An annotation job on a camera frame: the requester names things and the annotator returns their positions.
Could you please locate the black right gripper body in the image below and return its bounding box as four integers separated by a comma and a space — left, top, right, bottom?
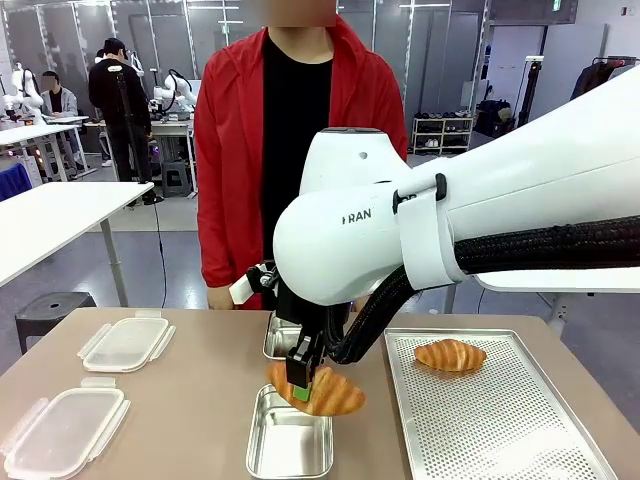
274, 280, 332, 351

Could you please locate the blue chair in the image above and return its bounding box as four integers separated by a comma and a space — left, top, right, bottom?
0, 161, 34, 203

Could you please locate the perforated metal baking tray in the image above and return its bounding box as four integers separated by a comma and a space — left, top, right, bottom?
383, 327, 620, 480

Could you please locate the black floor cable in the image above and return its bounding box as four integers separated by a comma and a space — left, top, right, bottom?
150, 199, 168, 306

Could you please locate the standing man in black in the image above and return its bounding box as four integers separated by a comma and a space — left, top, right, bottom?
87, 37, 154, 202

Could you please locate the seated person in grey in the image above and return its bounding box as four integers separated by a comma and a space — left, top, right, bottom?
39, 70, 80, 119

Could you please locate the black tripod pole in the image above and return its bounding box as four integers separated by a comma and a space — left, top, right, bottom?
113, 63, 164, 205

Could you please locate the rectangular steel container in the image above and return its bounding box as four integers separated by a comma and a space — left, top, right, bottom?
245, 383, 335, 479
262, 311, 352, 362

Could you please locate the white shoe rack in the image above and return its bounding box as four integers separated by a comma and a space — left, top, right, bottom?
411, 110, 475, 156

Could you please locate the white desk with legs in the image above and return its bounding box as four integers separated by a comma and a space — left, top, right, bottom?
0, 114, 91, 184

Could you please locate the clear plastic clip lid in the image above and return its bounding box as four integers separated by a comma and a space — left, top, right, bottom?
0, 376, 133, 480
76, 309, 177, 374

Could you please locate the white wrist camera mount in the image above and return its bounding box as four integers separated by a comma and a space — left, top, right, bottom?
228, 263, 280, 305

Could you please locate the black braided cable bundle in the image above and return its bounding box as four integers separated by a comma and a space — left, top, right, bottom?
327, 215, 640, 366

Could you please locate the golden brown croissant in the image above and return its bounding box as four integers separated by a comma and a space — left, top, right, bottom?
413, 338, 488, 373
266, 361, 367, 417

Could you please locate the clothes rack with coats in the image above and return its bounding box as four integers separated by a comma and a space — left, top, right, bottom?
568, 56, 636, 102

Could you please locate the person in red jacket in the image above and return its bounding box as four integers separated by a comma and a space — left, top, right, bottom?
193, 12, 409, 311

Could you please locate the black plastic stool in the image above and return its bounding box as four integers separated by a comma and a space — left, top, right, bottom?
14, 291, 99, 355

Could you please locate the white cable strap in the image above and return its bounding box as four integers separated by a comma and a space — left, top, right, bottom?
392, 172, 464, 290

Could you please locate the dark step stool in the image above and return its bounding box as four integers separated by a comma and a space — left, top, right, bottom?
159, 158, 195, 200

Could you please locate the white table with leg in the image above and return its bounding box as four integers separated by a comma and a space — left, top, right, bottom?
472, 273, 640, 332

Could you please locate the person's right hand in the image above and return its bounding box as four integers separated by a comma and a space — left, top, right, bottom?
206, 284, 235, 311

